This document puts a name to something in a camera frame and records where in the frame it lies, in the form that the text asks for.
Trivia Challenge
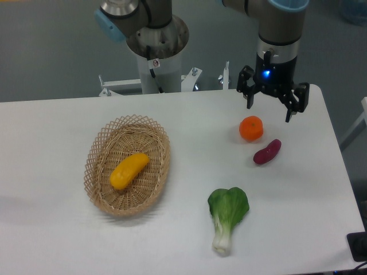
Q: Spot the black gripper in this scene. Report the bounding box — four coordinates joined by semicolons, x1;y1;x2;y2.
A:
236;50;310;123

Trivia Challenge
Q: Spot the yellow mango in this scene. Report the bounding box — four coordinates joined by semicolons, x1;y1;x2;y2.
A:
110;153;150;190

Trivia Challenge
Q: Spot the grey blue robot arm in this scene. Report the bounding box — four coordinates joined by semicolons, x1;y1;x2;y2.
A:
94;1;309;119

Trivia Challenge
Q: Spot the woven wicker basket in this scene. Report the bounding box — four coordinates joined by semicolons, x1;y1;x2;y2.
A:
84;115;170;217

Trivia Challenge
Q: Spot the orange tangerine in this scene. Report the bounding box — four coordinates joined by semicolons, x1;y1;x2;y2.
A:
239;116;264;142

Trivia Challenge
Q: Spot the purple sweet potato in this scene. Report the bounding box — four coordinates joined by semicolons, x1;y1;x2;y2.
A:
253;139;282;165

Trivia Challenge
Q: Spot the white table leg right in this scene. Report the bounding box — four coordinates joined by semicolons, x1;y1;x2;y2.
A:
339;97;366;152

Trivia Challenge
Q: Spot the green bok choy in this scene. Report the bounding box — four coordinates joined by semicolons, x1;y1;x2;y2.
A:
208;187;250;256

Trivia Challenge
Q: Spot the black device at table edge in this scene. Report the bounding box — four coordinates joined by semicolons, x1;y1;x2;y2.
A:
346;231;366;262

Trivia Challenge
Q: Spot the white metal base frame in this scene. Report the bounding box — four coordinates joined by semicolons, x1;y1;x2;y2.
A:
99;61;231;97

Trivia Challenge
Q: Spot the black cable on pedestal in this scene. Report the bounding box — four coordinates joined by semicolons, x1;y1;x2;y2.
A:
146;45;165;94

